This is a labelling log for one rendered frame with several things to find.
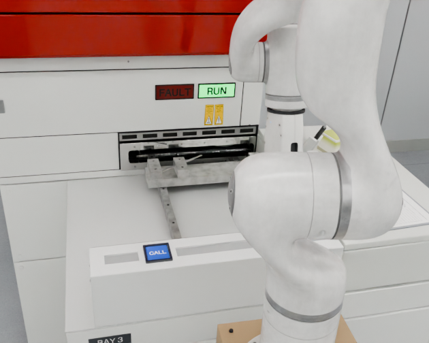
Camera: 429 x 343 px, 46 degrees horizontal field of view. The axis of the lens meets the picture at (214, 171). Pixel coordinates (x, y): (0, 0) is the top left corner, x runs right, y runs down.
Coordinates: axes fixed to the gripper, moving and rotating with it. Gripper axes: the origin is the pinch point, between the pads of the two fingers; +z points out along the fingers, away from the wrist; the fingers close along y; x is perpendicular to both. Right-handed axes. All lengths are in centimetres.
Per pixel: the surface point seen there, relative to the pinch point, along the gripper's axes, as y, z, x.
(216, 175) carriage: -48, 14, -2
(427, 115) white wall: -219, 39, 201
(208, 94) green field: -57, -9, -2
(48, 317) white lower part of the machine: -75, 72, -57
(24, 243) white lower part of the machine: -68, 39, -61
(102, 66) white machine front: -56, -19, -33
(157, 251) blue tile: -3.8, 14.6, -26.0
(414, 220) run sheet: -4.1, 14.2, 36.1
